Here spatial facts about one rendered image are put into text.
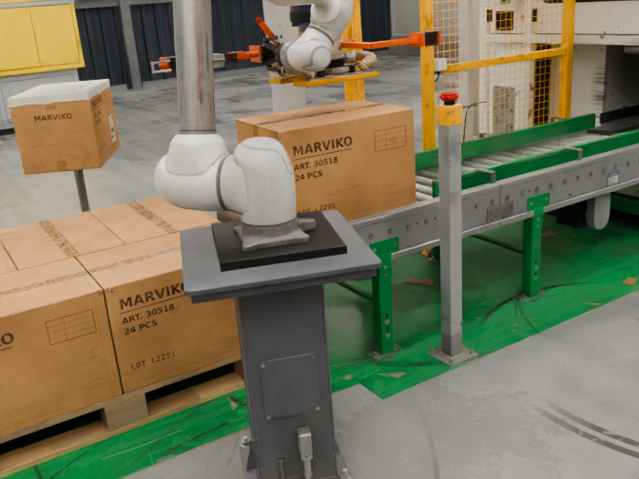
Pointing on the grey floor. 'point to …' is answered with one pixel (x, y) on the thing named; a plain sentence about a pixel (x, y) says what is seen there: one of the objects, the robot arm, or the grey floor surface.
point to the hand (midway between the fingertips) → (261, 53)
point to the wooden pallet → (119, 416)
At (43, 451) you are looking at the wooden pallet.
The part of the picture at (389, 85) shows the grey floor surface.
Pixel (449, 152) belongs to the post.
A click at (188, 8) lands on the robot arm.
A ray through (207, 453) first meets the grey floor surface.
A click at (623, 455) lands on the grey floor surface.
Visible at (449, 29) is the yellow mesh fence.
